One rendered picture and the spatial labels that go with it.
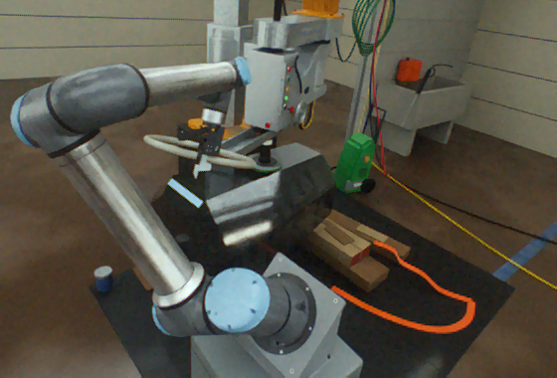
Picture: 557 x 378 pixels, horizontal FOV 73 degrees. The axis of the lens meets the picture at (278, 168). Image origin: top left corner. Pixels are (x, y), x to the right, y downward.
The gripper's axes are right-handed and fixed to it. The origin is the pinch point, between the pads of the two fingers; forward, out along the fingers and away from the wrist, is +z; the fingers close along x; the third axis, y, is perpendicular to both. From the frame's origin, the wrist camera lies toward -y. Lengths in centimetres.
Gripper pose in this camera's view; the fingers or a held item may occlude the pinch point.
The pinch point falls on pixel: (195, 173)
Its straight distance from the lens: 146.9
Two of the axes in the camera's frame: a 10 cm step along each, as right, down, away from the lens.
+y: 9.6, 2.2, 1.7
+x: -1.5, -1.4, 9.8
